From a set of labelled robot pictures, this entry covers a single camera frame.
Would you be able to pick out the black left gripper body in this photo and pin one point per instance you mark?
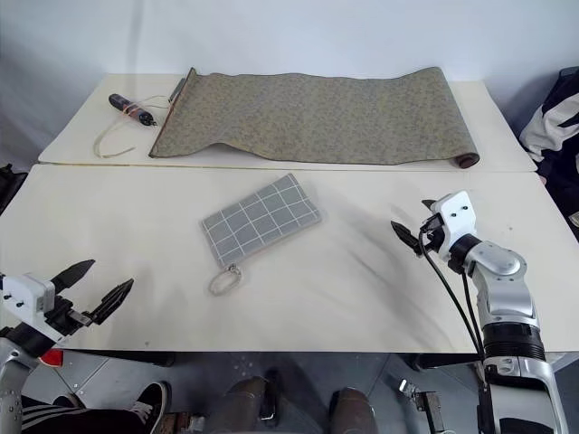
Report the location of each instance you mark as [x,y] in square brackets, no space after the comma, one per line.
[68,314]

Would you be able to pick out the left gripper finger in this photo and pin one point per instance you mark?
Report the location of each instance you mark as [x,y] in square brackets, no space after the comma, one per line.
[113,300]
[74,272]

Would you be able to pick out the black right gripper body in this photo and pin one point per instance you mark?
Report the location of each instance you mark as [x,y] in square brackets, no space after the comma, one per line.
[432,237]

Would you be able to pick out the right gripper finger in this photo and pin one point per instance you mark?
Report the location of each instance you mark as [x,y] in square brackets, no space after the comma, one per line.
[407,236]
[429,204]

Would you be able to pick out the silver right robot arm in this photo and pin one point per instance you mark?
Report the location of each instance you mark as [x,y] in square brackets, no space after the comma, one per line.
[502,267]

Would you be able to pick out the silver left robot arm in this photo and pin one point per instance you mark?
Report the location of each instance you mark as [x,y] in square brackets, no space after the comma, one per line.
[9,364]

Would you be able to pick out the grey checked pouch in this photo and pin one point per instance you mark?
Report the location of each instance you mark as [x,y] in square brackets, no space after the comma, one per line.
[262,217]

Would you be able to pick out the red plastic part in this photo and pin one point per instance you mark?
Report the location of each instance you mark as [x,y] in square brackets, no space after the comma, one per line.
[50,358]

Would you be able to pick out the black striped trouser leg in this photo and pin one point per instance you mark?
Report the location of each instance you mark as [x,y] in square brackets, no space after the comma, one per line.
[68,413]

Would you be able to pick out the black bag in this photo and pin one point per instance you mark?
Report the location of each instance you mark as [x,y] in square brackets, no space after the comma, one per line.
[11,187]

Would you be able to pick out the black and white sneaker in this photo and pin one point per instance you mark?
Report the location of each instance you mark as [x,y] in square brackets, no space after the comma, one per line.
[151,400]

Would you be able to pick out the black and white garment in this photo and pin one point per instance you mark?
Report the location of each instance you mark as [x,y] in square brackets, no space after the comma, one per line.
[554,135]

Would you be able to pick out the olive patterned fabric scroll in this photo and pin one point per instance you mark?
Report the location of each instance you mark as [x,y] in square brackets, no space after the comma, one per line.
[307,117]

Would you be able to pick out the small caster wheel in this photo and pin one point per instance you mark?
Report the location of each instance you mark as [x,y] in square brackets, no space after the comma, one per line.
[407,389]

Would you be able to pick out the dark rounded metal shape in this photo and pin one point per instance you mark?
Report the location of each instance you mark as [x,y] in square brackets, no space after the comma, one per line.
[244,404]
[353,411]

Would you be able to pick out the dark cylindrical scroll weight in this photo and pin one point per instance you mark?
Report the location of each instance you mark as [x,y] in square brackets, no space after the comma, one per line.
[131,109]

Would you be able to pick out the grey flat bar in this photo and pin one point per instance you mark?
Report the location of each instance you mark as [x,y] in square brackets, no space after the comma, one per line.
[177,90]

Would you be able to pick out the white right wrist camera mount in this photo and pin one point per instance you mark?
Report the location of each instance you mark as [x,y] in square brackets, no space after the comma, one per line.
[457,217]

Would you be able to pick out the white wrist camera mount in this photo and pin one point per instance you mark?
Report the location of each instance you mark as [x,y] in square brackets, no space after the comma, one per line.
[457,217]
[25,294]

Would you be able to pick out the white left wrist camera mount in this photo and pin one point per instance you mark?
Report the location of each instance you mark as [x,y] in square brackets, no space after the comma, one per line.
[25,294]

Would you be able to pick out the black table frame bar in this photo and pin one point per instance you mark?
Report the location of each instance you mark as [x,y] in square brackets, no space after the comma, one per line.
[117,358]
[448,361]

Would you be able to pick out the metal bracket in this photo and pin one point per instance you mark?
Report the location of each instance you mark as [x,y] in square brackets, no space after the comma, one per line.
[432,411]

